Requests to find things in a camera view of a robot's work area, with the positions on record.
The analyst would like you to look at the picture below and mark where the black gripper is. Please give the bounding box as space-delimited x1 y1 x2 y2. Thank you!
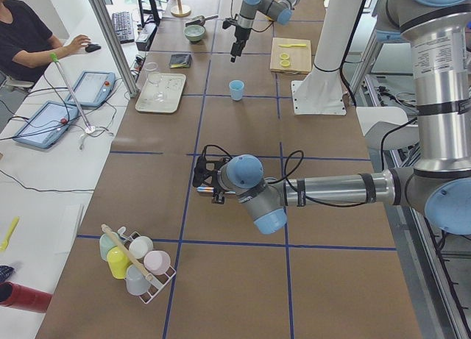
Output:
230 26 251 63
211 177 228 204

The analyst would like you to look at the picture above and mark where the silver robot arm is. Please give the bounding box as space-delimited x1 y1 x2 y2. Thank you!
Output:
222 0 300 63
206 0 470 235

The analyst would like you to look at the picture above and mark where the blue plastic cup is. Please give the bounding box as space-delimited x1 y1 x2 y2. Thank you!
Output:
229 79 245 101

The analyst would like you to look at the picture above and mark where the pink cup in rack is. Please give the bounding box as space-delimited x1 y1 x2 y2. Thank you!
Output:
144 251 171 275

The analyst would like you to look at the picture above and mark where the white cup in rack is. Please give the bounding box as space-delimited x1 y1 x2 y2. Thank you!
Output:
129 236 154 260

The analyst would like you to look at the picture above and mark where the white cup rack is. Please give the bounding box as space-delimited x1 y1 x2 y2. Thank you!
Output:
117 226 176 304

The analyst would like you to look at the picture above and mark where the grey-blue cup in rack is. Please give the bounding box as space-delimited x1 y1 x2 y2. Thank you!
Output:
125 265 150 296

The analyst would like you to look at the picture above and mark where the yellow cup in rack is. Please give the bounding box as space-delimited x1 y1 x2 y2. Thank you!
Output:
107 246 132 279

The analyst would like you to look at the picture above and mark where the green cup in rack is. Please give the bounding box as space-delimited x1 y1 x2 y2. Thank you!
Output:
99 233 116 261

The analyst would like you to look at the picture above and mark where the steel muddler black tip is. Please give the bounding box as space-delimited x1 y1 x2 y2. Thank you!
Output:
196 186 236 196

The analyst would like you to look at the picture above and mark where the green bowl with ice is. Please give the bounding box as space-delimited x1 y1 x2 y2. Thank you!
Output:
183 24 206 43

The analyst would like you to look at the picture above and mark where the steel ice scoop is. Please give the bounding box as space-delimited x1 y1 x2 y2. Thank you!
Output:
185 15 219 26

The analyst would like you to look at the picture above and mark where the wooden cutting board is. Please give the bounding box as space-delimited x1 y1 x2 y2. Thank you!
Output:
270 38 312 74

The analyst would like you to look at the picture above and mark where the grey folded cloth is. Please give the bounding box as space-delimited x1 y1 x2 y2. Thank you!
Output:
169 54 192 69

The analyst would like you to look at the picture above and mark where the yellow plastic knife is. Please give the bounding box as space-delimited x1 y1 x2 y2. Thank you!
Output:
277 43 307 49

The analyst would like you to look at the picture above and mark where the wooden mug tree stand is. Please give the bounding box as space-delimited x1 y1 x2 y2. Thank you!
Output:
171 0 191 18

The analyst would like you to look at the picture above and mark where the cream bear tray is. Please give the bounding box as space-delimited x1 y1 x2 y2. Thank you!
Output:
135 74 186 114

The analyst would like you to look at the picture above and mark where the clear wine glass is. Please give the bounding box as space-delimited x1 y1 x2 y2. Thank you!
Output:
144 62 165 101

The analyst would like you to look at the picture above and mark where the black keyboard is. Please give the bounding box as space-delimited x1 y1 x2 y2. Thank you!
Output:
111 11 135 43

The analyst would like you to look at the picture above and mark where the black computer mouse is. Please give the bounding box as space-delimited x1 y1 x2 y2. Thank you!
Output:
85 43 102 53

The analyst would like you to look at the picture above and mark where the far blue teach pendant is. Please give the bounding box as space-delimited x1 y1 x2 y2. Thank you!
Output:
73 71 116 108

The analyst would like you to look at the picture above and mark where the blue teach pendant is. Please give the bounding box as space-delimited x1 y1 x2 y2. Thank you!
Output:
73 71 116 108
13 101 79 149

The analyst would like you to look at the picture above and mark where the white chair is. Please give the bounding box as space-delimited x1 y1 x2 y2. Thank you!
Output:
356 107 419 150

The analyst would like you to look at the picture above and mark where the metal rod green tip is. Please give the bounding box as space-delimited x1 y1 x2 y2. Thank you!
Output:
50 52 96 135

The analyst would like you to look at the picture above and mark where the near blue teach pendant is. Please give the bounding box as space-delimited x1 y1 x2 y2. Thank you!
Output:
13 101 79 149

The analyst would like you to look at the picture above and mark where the seated person black shirt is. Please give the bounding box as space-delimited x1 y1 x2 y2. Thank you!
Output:
1 0 91 83

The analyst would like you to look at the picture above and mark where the yellow tool on desk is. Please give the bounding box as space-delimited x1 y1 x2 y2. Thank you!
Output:
0 216 20 252

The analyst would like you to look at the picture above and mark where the red bottle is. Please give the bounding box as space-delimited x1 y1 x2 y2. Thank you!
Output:
1 282 52 313

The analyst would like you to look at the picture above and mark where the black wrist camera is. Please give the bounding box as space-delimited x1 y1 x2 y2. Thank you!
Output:
222 18 237 29
192 152 230 189

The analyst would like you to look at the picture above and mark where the aluminium frame post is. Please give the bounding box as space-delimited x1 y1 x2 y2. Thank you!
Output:
88 0 139 98

